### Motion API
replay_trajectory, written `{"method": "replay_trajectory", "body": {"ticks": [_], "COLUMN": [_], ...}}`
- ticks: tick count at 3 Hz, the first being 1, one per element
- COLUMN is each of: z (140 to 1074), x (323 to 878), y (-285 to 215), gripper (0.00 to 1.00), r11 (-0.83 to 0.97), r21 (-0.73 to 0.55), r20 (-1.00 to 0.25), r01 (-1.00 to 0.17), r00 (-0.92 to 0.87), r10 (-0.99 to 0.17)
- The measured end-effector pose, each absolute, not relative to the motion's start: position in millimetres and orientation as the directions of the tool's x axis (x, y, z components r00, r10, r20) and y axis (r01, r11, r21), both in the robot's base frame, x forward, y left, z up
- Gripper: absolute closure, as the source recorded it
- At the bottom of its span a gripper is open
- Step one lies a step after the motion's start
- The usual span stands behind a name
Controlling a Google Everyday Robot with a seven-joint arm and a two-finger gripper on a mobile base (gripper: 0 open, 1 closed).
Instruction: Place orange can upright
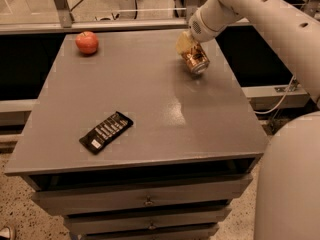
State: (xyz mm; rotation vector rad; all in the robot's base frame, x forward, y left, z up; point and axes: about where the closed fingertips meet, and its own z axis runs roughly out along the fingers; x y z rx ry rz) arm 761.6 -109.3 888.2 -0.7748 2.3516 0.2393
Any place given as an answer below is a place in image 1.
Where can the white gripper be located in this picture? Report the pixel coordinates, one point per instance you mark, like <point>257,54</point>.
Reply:
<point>202,29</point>

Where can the orange soda can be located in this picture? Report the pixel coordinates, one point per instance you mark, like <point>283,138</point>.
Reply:
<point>196,59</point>

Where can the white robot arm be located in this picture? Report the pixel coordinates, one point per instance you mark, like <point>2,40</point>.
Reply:
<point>288,188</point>

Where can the red apple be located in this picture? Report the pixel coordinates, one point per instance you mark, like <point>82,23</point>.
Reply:
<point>87,42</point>

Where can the grey drawer cabinet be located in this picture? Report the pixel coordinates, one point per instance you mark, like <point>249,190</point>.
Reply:
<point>183,127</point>

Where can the black snack bar wrapper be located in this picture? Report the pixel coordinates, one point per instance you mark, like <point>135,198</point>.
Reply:
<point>105,132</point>

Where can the bottom grey drawer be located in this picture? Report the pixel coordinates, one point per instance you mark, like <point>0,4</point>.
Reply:
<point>188,232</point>

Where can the grey drawer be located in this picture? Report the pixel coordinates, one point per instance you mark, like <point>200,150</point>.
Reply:
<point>188,232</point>
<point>144,195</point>
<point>147,219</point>

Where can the top grey drawer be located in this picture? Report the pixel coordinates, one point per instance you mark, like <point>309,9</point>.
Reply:
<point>144,195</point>

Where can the middle grey drawer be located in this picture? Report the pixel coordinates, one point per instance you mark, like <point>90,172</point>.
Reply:
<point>147,219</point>

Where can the white shoe tip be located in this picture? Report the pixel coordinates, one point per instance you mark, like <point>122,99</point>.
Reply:
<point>7,233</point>

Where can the metal window frame rail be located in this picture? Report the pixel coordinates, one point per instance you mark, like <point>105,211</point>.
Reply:
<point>35,16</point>

